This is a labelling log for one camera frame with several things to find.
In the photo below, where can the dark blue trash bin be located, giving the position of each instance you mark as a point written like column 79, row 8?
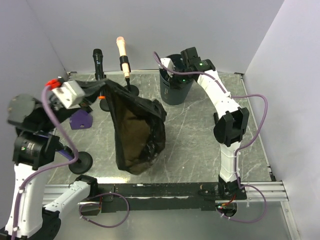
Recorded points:
column 172, row 95

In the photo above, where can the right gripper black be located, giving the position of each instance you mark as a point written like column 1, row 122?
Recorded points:
column 175, row 84

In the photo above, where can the purple wedge shaped box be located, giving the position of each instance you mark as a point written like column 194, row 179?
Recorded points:
column 81, row 120

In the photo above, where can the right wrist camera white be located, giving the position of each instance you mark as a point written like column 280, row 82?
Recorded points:
column 167, row 63

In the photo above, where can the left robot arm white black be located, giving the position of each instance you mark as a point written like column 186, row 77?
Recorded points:
column 34, row 151

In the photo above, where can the aluminium front rail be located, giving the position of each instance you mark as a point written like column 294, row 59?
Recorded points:
column 272, row 191

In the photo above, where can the purple microphone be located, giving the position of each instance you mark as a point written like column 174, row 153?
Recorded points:
column 64, row 150

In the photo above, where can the black stand of pink microphone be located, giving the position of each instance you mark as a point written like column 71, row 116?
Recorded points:
column 132, row 87

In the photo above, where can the black plastic trash bag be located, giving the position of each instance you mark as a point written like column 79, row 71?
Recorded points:
column 139, row 124

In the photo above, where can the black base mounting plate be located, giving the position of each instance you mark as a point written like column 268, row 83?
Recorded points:
column 112, row 204

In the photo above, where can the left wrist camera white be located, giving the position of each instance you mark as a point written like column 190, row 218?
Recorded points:
column 69, row 93

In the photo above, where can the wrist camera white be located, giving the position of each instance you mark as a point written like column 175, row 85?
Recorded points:
column 167, row 63
column 69, row 93

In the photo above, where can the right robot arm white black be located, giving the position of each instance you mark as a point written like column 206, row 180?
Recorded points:
column 230, row 118

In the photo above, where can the pink beige microphone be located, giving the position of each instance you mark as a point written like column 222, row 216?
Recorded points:
column 121, row 44

